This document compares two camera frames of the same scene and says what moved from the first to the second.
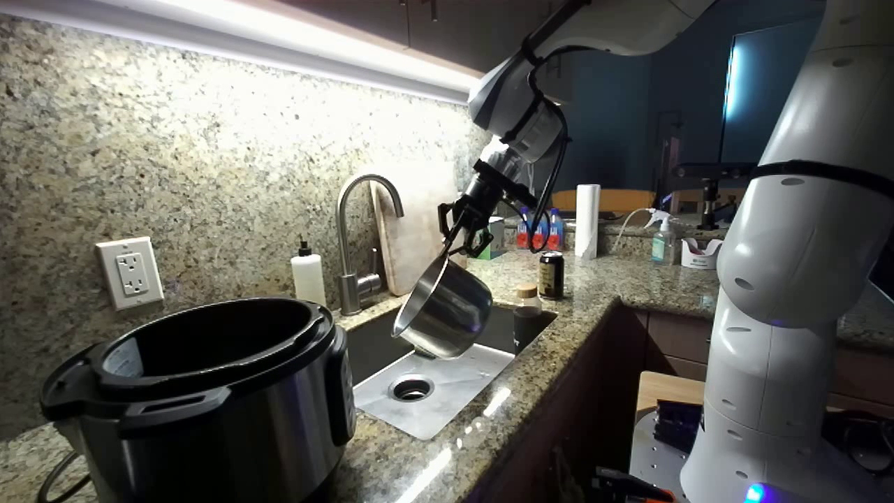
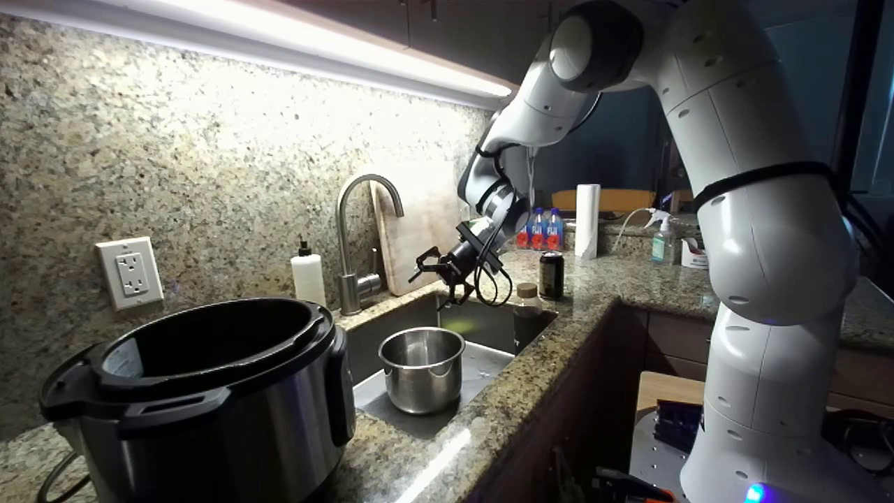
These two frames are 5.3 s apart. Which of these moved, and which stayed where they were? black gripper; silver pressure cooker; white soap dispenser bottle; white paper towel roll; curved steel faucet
Moved: black gripper
Stayed: white soap dispenser bottle; white paper towel roll; silver pressure cooker; curved steel faucet
